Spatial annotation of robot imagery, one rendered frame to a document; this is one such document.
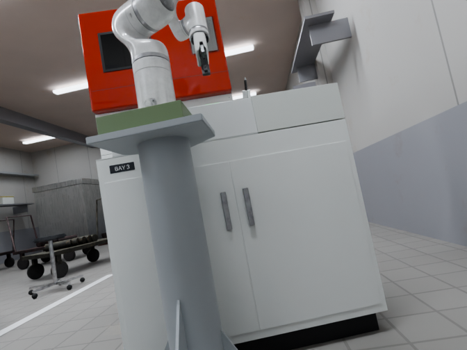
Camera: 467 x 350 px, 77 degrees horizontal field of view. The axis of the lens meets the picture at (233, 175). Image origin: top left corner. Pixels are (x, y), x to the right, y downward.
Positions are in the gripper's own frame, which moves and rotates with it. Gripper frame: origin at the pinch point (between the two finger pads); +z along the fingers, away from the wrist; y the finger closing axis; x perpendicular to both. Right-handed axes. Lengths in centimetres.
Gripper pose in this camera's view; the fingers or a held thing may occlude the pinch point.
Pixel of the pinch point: (206, 70)
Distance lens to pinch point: 125.8
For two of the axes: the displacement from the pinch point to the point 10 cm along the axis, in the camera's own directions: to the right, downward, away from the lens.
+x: 9.8, -1.8, 0.7
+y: 0.2, -3.0, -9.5
